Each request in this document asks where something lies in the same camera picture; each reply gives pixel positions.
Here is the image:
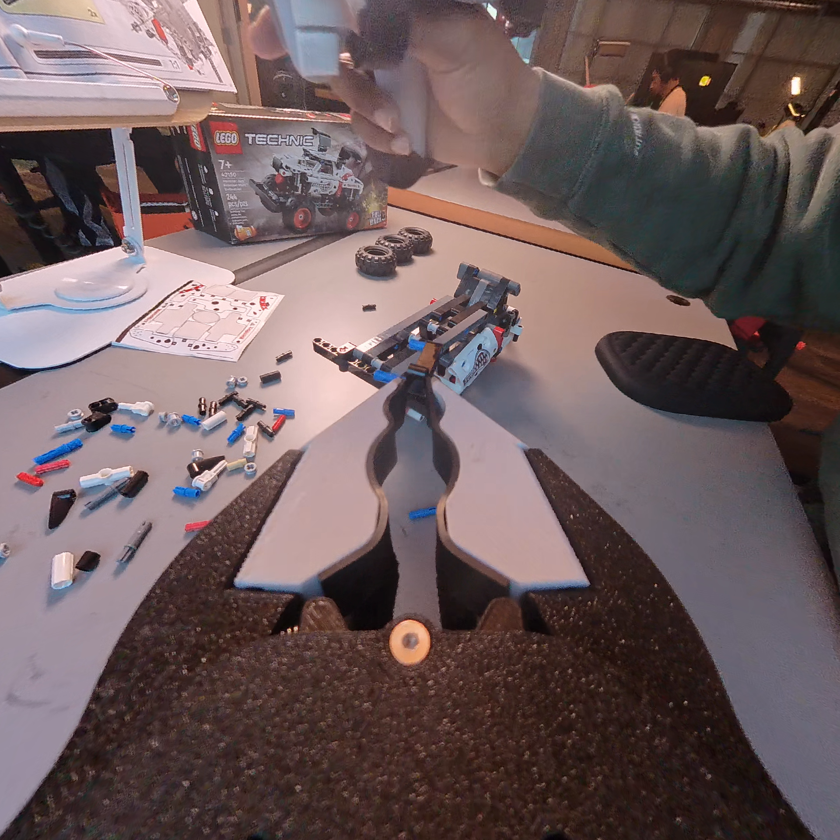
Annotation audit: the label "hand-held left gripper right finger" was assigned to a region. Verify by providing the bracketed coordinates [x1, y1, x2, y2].
[424, 379, 591, 592]

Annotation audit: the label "person's right forearm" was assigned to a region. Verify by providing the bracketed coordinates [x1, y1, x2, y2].
[495, 69, 840, 332]

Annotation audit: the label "red chair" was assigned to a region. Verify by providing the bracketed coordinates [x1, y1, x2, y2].
[730, 315, 807, 358]

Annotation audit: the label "white table with wood edge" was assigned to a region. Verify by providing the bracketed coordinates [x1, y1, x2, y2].
[387, 164, 631, 270]

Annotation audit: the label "toy truck cardboard box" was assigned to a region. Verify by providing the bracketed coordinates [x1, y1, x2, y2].
[172, 104, 389, 245]

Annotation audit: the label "instruction booklet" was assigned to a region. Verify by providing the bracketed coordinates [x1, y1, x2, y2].
[0, 0, 238, 95]

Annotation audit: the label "white toy brick truck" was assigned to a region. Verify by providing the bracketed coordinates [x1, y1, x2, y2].
[313, 261, 524, 395]

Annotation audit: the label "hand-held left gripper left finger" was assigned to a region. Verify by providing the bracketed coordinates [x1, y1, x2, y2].
[234, 379, 404, 589]

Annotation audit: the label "white book stand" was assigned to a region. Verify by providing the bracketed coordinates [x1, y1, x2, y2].
[0, 0, 236, 370]

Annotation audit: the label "scattered loose brick pieces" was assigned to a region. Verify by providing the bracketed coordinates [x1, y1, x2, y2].
[0, 351, 296, 592]

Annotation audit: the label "black textured armrest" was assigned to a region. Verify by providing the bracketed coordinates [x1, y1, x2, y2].
[595, 330, 794, 423]

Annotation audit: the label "white sticker sheet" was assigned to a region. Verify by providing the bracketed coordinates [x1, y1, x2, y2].
[113, 283, 286, 363]

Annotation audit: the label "person's right hand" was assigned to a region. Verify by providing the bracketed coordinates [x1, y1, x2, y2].
[331, 0, 544, 179]

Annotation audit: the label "grey desk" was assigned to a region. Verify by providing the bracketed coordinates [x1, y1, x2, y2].
[0, 203, 840, 840]

